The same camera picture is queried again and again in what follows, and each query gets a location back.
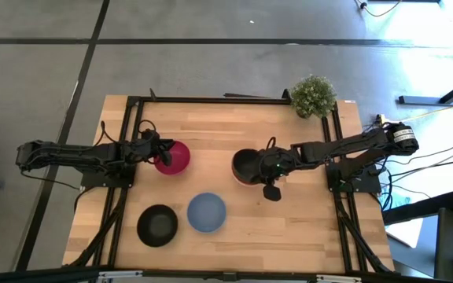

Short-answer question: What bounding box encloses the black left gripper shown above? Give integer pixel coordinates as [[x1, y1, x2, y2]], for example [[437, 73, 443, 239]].
[[123, 135, 177, 167]]

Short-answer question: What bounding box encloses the yellow cable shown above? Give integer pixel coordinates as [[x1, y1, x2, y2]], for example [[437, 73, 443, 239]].
[[391, 95, 453, 123]]

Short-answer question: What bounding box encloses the black floor cable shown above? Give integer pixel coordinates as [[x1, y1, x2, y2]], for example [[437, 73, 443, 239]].
[[353, 0, 403, 18]]

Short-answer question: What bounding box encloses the red plastic bowl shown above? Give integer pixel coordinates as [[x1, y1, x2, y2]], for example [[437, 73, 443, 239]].
[[234, 176, 260, 188]]

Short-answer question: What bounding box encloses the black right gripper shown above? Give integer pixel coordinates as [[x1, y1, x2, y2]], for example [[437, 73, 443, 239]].
[[257, 146, 296, 203]]

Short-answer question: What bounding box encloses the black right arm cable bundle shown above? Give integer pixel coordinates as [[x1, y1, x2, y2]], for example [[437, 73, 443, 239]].
[[378, 144, 453, 212]]

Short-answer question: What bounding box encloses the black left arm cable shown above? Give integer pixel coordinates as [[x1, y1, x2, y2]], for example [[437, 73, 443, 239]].
[[19, 169, 83, 192]]

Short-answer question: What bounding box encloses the black aluminium table frame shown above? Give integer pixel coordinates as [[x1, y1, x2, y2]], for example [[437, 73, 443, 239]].
[[68, 88, 393, 277]]

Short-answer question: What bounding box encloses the magenta plastic bowl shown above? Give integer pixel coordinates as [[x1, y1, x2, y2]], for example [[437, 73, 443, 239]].
[[153, 140, 192, 176]]

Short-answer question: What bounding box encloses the black desk leg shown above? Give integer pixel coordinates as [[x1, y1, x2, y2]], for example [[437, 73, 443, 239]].
[[398, 72, 453, 107]]

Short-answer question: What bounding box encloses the blue plastic bowl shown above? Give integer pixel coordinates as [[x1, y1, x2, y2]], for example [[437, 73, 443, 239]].
[[186, 192, 228, 234]]

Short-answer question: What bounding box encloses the black plastic bowl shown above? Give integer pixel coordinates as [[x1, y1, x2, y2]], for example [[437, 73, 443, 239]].
[[136, 204, 180, 248], [231, 148, 267, 186]]

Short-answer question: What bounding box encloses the green potted plant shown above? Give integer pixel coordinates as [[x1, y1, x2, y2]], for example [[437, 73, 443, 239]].
[[289, 74, 337, 120]]

